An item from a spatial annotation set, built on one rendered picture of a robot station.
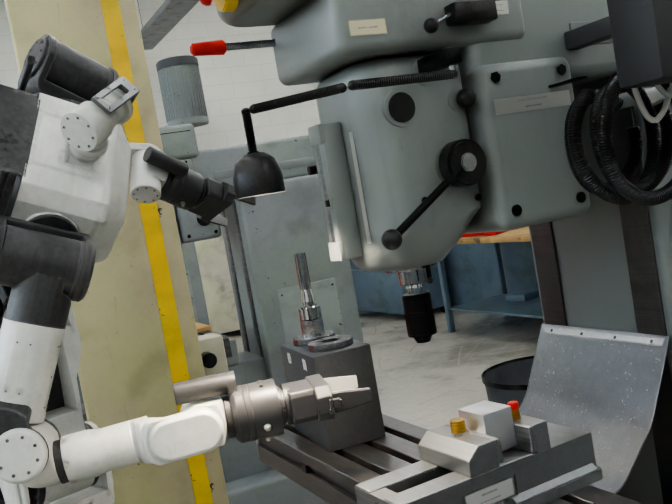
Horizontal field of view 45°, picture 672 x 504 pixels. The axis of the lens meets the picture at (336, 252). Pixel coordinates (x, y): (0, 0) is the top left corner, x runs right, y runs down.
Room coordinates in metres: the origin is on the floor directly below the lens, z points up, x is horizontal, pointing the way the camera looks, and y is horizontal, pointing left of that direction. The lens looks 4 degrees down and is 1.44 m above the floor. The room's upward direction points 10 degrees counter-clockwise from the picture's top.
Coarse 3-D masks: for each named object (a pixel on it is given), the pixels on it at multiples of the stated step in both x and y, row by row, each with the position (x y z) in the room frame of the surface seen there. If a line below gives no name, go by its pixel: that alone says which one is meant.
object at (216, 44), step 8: (216, 40) 1.30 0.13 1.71; (264, 40) 1.34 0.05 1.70; (272, 40) 1.34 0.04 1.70; (192, 48) 1.29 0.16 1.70; (200, 48) 1.29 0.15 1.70; (208, 48) 1.29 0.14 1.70; (216, 48) 1.30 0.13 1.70; (224, 48) 1.30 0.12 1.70; (232, 48) 1.32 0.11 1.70; (240, 48) 1.32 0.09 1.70; (248, 48) 1.33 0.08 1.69
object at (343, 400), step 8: (336, 392) 1.23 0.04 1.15; (344, 392) 1.23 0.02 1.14; (352, 392) 1.23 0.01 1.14; (360, 392) 1.23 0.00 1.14; (368, 392) 1.24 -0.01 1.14; (336, 400) 1.22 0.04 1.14; (344, 400) 1.23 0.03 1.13; (352, 400) 1.23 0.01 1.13; (360, 400) 1.23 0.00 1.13; (368, 400) 1.24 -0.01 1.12; (336, 408) 1.22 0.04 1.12; (344, 408) 1.23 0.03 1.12
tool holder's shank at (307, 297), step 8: (296, 256) 1.69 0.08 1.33; (304, 256) 1.70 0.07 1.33; (296, 264) 1.70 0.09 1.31; (304, 264) 1.69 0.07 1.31; (304, 272) 1.69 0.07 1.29; (304, 280) 1.69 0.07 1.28; (304, 288) 1.69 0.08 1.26; (304, 296) 1.69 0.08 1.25; (312, 296) 1.69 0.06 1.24; (304, 304) 1.69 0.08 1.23; (312, 304) 1.70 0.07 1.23
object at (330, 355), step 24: (336, 336) 1.64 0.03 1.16; (288, 360) 1.69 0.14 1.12; (312, 360) 1.54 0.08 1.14; (336, 360) 1.55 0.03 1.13; (360, 360) 1.56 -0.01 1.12; (360, 384) 1.56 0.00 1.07; (360, 408) 1.56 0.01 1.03; (312, 432) 1.62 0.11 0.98; (336, 432) 1.54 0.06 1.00; (360, 432) 1.56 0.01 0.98; (384, 432) 1.57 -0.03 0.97
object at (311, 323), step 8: (312, 312) 1.68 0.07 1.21; (320, 312) 1.70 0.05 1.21; (304, 320) 1.68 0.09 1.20; (312, 320) 1.68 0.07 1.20; (320, 320) 1.69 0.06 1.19; (304, 328) 1.69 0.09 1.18; (312, 328) 1.68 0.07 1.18; (320, 328) 1.69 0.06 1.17; (304, 336) 1.69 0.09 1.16; (312, 336) 1.68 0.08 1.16
